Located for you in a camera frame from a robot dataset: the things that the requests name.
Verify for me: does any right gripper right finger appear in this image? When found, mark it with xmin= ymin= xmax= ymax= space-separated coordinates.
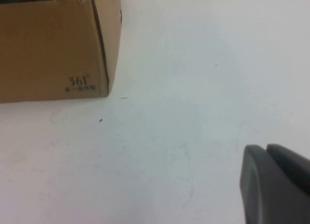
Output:
xmin=266 ymin=143 xmax=310 ymax=172

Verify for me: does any brown cardboard shoe box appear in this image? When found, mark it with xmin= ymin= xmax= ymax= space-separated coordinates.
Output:
xmin=0 ymin=0 xmax=122 ymax=104

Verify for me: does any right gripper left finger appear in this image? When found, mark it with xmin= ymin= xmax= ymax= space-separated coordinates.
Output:
xmin=239 ymin=144 xmax=310 ymax=224

